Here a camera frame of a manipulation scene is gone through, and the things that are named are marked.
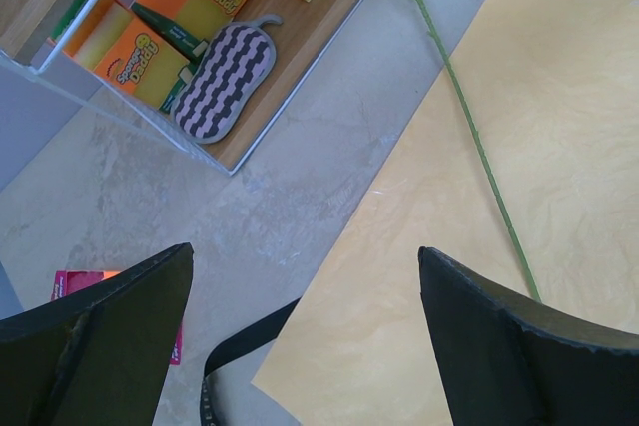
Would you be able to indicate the purple wavy sponge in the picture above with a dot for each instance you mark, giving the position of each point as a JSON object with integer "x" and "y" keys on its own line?
{"x": 236, "y": 62}

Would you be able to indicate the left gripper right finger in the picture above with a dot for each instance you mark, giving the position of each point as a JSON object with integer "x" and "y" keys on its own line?
{"x": 505, "y": 359}

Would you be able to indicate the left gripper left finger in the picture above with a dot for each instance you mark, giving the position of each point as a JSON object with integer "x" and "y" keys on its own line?
{"x": 99, "y": 356}

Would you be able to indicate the pink orange snack box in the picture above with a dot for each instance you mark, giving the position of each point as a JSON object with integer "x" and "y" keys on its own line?
{"x": 67, "y": 282}

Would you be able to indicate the orange box bottom left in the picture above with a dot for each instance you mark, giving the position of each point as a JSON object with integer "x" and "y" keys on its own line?
{"x": 118, "y": 47}

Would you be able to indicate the black printed ribbon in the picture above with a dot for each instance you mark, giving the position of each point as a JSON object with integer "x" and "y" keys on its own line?
{"x": 244, "y": 342}

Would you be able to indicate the white wire wooden shelf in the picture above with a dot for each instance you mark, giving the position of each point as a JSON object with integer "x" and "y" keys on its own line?
{"x": 34, "y": 32}

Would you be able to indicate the orange wrapping paper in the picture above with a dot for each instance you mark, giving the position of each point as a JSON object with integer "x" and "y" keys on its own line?
{"x": 553, "y": 90}

